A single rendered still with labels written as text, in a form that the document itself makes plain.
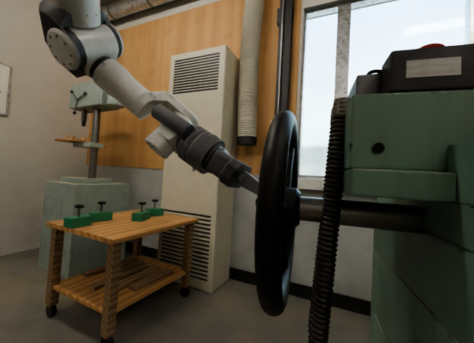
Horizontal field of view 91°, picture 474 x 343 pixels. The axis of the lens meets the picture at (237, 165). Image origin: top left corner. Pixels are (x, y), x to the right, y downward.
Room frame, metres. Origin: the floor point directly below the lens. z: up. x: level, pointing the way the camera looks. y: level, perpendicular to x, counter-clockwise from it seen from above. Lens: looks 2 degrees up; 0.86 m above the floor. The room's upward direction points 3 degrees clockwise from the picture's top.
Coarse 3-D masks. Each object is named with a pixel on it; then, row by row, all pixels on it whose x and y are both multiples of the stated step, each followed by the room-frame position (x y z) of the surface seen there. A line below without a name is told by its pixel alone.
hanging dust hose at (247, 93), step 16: (256, 0) 1.73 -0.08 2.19; (256, 16) 1.73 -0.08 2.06; (256, 32) 1.74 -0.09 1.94; (256, 48) 1.74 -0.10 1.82; (240, 64) 1.77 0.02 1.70; (256, 64) 1.75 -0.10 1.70; (240, 80) 1.75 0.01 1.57; (256, 80) 1.75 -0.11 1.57; (240, 96) 1.75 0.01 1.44; (256, 96) 1.75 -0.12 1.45; (240, 112) 1.75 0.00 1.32; (256, 112) 1.76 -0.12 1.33; (240, 128) 1.73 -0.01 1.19; (256, 128) 1.77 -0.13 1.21; (240, 144) 1.76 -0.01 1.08; (256, 144) 1.76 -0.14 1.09
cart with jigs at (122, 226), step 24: (72, 216) 1.26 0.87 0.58; (96, 216) 1.38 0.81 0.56; (120, 216) 1.57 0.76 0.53; (144, 216) 1.47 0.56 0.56; (168, 216) 1.67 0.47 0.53; (96, 240) 1.12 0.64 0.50; (120, 240) 1.10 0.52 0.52; (192, 240) 1.63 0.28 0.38; (120, 264) 1.13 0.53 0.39; (144, 264) 1.63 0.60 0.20; (168, 264) 1.70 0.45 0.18; (48, 288) 1.32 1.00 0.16; (72, 288) 1.30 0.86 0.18; (96, 288) 1.29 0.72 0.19; (120, 288) 1.30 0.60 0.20; (144, 288) 1.35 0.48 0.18; (48, 312) 1.33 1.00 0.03
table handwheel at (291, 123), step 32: (288, 128) 0.27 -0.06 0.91; (288, 160) 0.40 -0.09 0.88; (288, 192) 0.34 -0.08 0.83; (256, 224) 0.23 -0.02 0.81; (288, 224) 0.34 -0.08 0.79; (352, 224) 0.32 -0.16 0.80; (384, 224) 0.31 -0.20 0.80; (416, 224) 0.29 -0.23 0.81; (256, 256) 0.23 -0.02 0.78; (288, 256) 0.43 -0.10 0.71; (288, 288) 0.37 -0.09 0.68
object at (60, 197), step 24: (72, 96) 2.09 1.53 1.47; (96, 96) 1.93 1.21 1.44; (96, 120) 2.04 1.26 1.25; (96, 144) 2.04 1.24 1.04; (96, 168) 2.07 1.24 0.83; (48, 192) 1.93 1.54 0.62; (72, 192) 1.78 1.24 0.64; (96, 192) 1.91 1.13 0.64; (120, 192) 2.10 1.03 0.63; (48, 216) 1.92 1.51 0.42; (48, 240) 1.90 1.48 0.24; (72, 240) 1.77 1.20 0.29; (48, 264) 1.89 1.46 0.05; (72, 264) 1.78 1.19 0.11; (96, 264) 1.95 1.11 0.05
